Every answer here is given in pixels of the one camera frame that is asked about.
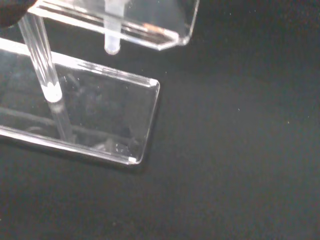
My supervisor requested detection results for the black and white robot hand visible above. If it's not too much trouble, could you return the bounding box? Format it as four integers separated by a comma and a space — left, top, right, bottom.
0, 0, 39, 30

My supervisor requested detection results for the clear acrylic funnel stand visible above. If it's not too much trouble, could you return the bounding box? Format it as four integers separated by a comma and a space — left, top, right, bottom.
0, 0, 201, 169

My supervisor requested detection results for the black bench cloth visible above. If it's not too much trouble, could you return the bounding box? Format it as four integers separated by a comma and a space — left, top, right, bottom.
0, 0, 320, 240

